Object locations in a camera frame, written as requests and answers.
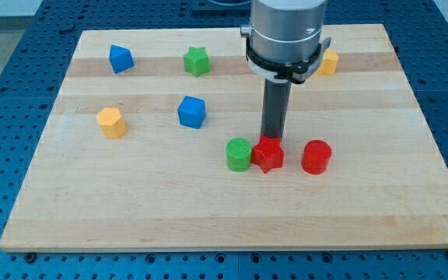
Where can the green star block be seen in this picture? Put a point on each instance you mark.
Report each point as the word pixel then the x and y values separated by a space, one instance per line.
pixel 196 61

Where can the wooden board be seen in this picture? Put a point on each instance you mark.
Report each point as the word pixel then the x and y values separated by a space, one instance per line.
pixel 166 187

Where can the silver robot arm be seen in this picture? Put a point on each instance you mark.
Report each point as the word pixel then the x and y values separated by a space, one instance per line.
pixel 284 47

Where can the yellow hexagon block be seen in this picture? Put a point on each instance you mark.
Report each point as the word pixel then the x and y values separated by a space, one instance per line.
pixel 111 122

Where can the blue cube block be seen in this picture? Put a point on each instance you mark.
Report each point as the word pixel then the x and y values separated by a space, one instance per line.
pixel 191 112

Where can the red cylinder block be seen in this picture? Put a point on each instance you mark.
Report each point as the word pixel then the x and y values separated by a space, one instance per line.
pixel 316 157

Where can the red star block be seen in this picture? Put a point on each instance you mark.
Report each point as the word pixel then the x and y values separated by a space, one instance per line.
pixel 268 154

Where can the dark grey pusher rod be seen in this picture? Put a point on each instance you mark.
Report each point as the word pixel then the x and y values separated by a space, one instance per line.
pixel 274 108

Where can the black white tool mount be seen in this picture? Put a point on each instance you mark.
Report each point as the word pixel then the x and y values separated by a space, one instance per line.
pixel 297 72

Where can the yellow block behind arm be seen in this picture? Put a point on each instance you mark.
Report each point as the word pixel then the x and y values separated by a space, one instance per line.
pixel 329 63

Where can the blue pentagon block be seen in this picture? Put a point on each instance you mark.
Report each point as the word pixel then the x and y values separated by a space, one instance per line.
pixel 120 59

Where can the green cylinder block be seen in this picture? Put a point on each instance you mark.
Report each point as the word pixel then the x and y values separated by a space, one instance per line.
pixel 238 154

